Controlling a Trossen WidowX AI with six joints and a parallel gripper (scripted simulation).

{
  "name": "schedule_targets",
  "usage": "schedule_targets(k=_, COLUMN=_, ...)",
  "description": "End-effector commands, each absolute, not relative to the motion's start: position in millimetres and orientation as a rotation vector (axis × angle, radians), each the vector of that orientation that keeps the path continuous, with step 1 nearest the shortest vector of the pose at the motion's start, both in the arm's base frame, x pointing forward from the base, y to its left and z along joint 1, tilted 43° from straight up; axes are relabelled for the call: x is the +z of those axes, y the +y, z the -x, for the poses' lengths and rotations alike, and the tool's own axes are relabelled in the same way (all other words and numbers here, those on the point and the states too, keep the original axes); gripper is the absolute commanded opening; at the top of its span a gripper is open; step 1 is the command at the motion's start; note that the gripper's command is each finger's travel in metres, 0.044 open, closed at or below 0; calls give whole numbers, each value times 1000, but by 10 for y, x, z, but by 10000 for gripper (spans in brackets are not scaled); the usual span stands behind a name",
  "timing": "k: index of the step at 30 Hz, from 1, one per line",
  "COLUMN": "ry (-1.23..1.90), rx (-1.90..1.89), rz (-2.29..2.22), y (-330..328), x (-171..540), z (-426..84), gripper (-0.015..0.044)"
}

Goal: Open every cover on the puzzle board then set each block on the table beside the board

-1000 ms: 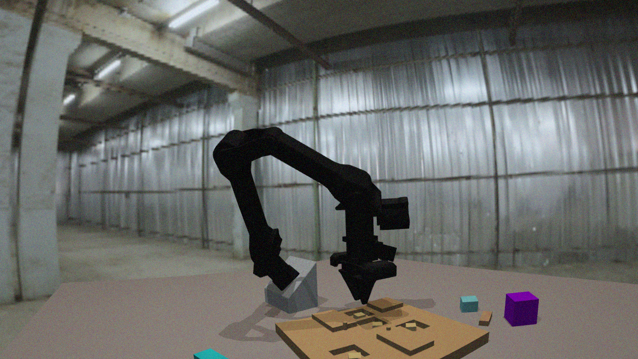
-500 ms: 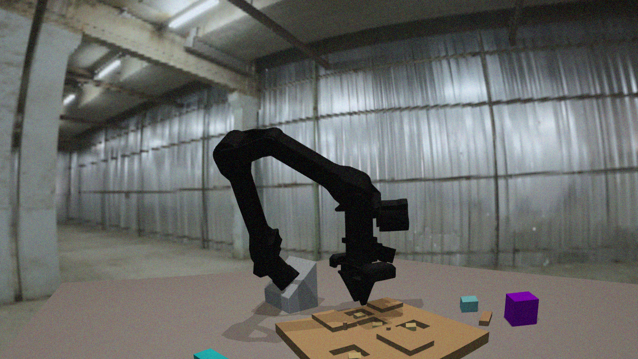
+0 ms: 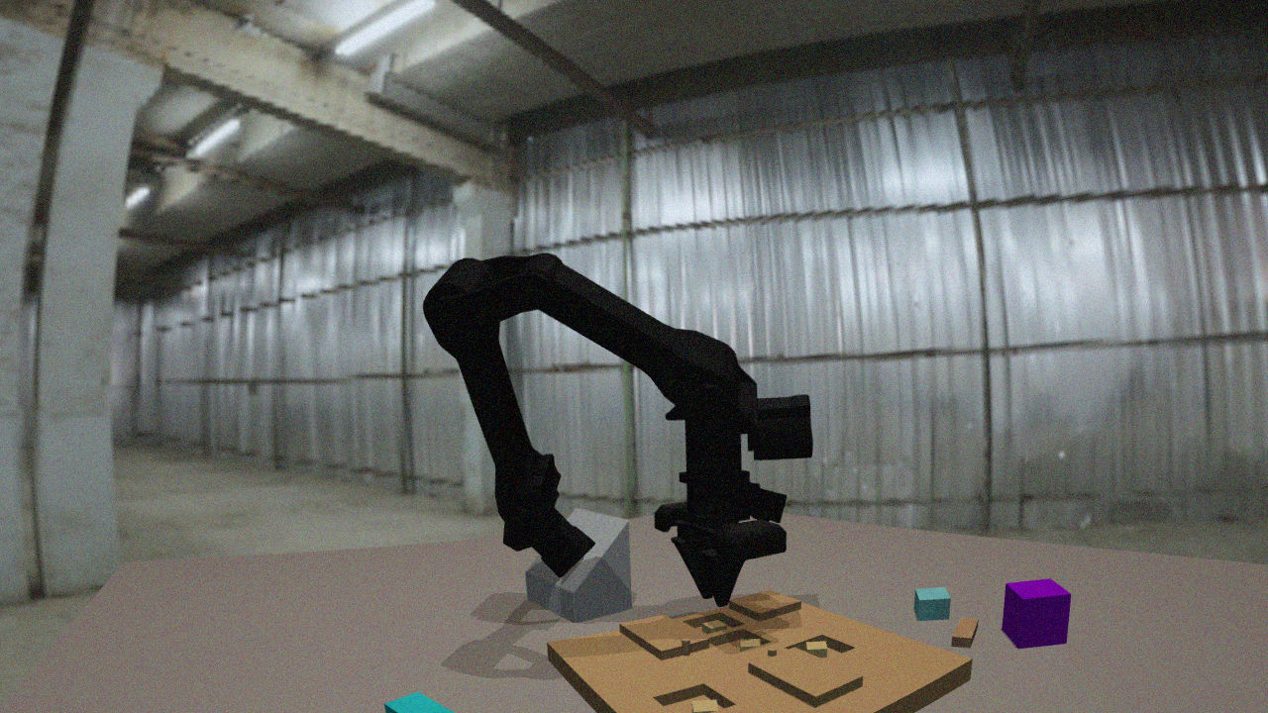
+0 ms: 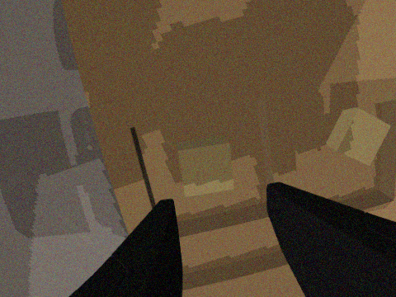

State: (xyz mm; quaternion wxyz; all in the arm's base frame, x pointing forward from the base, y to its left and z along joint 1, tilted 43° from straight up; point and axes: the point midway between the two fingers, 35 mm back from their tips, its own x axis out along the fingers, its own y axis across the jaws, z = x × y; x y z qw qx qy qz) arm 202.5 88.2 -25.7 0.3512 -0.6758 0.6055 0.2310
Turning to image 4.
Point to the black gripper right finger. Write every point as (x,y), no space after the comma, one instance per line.
(333,250)

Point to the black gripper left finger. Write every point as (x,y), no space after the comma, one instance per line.
(147,264)

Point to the pale yellow block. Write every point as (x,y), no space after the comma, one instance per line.
(205,165)
(358,134)

